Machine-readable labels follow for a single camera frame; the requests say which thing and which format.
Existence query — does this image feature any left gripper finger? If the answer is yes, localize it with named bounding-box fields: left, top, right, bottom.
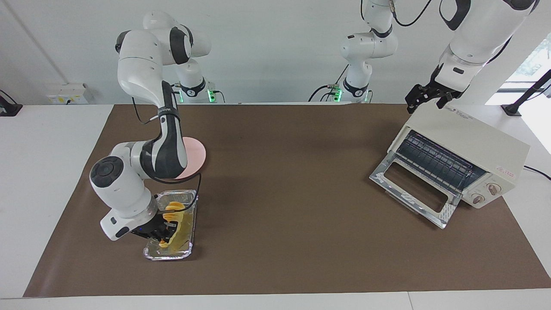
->
left=436, top=93, right=458, bottom=109
left=405, top=84, right=427, bottom=114

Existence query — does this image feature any striped orange bread roll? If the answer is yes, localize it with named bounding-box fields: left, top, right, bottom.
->
left=158, top=201, right=186, bottom=249

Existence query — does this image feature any aluminium foil tray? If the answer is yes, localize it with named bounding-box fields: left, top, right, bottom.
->
left=143, top=189, right=198, bottom=260

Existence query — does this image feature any cream toaster oven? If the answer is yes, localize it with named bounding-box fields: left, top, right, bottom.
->
left=387, top=97, right=531, bottom=209

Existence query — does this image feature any silver glass oven door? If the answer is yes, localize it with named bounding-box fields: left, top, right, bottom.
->
left=369, top=152, right=463, bottom=229

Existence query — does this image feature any black slanted stand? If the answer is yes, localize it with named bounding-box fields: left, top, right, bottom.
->
left=501, top=69, right=551, bottom=117

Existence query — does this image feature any pink round plate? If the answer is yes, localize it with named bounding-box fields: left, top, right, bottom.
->
left=174, top=137, right=207, bottom=180

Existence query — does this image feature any brown table mat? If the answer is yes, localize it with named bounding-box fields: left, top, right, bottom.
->
left=24, top=103, right=551, bottom=298

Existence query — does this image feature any black table clamp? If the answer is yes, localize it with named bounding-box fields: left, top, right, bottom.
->
left=0, top=89, right=23, bottom=118

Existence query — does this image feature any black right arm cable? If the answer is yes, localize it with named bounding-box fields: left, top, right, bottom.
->
left=131, top=82, right=203, bottom=214

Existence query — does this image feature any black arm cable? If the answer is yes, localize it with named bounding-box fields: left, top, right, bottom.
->
left=389, top=0, right=433, bottom=27
left=131, top=82, right=203, bottom=214

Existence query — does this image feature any wire oven rack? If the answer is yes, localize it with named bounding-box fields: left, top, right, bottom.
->
left=396, top=131, right=487, bottom=192

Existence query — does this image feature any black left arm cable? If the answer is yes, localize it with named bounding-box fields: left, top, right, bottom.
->
left=389, top=0, right=433, bottom=27

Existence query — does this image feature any black left base cable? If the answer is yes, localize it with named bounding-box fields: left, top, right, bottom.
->
left=308, top=65, right=350, bottom=103

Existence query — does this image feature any black oven power cable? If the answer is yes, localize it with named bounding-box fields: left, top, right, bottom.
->
left=523, top=165, right=551, bottom=181

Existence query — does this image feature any white wall socket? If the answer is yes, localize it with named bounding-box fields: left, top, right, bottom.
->
left=46, top=83, right=90, bottom=105

